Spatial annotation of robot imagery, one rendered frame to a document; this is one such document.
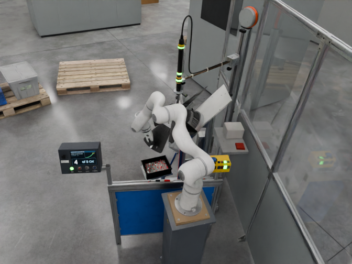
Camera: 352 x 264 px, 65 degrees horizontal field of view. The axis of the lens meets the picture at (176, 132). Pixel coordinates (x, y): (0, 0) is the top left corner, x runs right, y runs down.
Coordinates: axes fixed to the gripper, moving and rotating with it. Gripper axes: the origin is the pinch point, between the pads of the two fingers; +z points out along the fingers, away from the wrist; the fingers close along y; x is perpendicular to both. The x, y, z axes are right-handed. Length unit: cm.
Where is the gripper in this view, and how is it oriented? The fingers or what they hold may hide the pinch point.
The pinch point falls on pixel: (152, 142)
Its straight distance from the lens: 231.3
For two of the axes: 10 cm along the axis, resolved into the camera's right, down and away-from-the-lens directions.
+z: 2.4, 7.3, 6.4
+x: -9.6, 2.6, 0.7
